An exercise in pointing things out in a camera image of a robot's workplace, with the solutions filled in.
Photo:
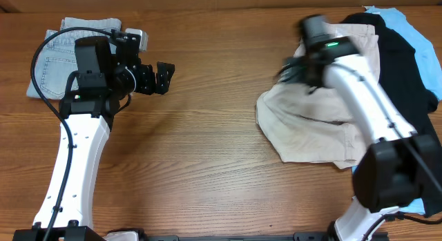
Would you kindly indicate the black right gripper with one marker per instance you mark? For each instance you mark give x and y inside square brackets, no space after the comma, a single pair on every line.
[288,74]

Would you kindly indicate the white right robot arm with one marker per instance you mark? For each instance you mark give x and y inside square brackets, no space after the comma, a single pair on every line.
[394,171]

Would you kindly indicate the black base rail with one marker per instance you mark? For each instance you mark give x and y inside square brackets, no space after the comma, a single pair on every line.
[84,233]

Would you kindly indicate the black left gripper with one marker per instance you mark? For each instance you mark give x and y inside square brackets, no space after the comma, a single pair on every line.
[148,79]

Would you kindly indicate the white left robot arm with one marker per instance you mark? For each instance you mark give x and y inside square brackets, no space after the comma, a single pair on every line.
[103,71]

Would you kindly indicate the light blue t-shirt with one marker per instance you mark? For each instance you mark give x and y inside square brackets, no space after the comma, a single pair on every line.
[425,56]

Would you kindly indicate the beige cargo shorts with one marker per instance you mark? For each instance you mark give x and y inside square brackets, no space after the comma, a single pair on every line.
[309,127]

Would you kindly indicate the folded light blue jeans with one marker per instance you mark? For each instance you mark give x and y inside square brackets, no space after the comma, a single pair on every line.
[57,59]

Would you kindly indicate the black shirt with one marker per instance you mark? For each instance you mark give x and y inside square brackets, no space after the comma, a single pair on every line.
[401,80]

